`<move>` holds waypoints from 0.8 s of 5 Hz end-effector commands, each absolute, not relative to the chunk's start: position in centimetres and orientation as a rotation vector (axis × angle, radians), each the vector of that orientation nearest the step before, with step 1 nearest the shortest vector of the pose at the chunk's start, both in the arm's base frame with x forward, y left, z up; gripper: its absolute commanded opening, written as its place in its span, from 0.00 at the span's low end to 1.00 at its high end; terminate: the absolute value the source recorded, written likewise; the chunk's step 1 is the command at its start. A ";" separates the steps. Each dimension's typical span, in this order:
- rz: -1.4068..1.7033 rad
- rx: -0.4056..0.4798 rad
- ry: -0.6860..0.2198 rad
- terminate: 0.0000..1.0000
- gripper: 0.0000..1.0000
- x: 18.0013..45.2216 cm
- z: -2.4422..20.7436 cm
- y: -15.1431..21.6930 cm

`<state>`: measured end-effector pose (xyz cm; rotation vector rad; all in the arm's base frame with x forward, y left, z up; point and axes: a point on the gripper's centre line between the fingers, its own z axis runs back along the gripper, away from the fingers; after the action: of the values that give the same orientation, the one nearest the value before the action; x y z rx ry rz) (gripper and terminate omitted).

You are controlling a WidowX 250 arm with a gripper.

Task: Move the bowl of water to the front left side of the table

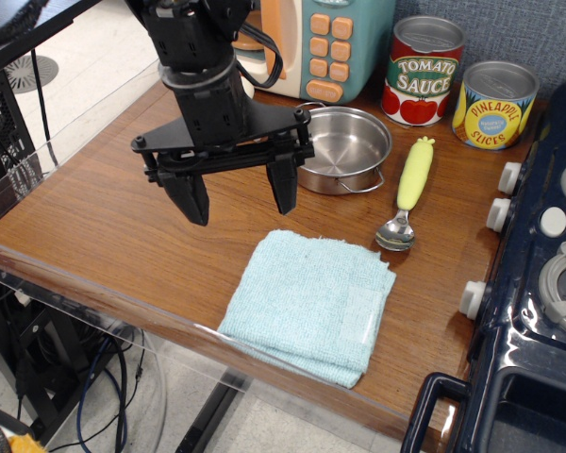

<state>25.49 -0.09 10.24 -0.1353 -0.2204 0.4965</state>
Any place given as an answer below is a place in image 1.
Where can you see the yellow object at floor corner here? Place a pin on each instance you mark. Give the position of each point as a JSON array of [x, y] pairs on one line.
[[24, 444]]

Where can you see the spoon with yellow handle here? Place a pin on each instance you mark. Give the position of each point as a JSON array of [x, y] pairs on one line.
[[397, 234]]

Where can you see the light blue folded towel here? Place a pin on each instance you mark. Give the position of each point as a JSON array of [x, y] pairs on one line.
[[312, 305]]

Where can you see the teal toy microwave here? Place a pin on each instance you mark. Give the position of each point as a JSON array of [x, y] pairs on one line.
[[329, 49]]

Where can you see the dark blue toy stove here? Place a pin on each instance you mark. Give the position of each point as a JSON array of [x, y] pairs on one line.
[[514, 397]]

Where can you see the pineapple slices can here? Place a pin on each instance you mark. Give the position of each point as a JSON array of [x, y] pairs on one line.
[[494, 103]]

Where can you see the tomato sauce can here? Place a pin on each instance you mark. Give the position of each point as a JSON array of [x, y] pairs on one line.
[[424, 60]]

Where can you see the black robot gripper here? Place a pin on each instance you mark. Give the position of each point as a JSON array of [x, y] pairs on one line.
[[222, 128]]

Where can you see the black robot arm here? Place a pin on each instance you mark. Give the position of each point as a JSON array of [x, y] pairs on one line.
[[196, 36]]

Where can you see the stainless steel bowl with handles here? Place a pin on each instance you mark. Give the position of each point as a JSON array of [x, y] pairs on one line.
[[350, 147]]

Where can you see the black desk at left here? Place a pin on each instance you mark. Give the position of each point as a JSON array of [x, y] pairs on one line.
[[26, 24]]

